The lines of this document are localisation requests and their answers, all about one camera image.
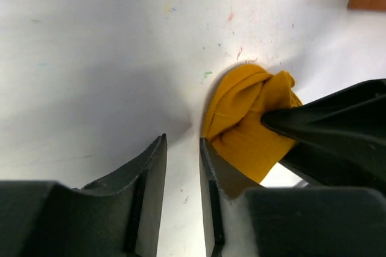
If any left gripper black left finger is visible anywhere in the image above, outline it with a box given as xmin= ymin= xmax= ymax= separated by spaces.
xmin=1 ymin=135 xmax=167 ymax=256

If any mustard yellow sock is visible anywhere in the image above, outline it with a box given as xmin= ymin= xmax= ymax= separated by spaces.
xmin=201 ymin=64 xmax=302 ymax=183

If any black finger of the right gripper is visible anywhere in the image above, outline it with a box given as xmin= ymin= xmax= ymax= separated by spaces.
xmin=261 ymin=79 xmax=385 ymax=188

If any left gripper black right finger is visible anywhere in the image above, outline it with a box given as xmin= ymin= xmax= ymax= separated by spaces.
xmin=200 ymin=139 xmax=385 ymax=256

